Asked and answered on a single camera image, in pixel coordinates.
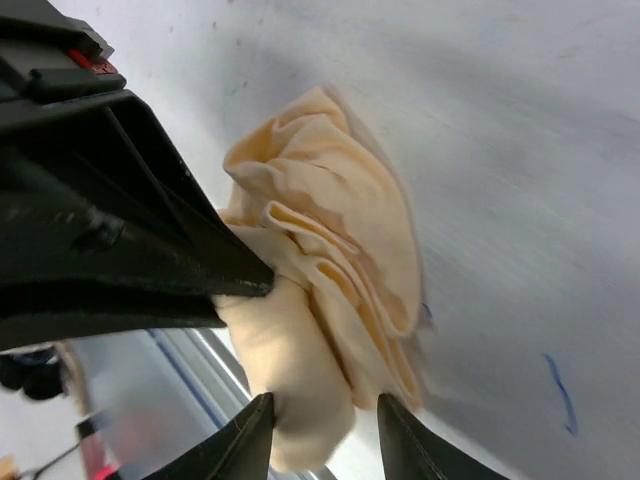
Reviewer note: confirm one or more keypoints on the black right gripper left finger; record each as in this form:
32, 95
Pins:
240, 450

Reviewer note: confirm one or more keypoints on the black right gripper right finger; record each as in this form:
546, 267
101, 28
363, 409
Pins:
411, 451

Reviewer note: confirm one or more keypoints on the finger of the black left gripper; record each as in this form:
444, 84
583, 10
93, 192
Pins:
75, 300
93, 190

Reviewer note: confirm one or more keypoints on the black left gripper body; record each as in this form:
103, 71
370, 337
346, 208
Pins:
52, 66

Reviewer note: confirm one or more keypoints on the cream beige underwear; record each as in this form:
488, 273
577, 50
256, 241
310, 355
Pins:
317, 201

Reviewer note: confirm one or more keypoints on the aluminium mounting rail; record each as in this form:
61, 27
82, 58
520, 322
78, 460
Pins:
156, 394

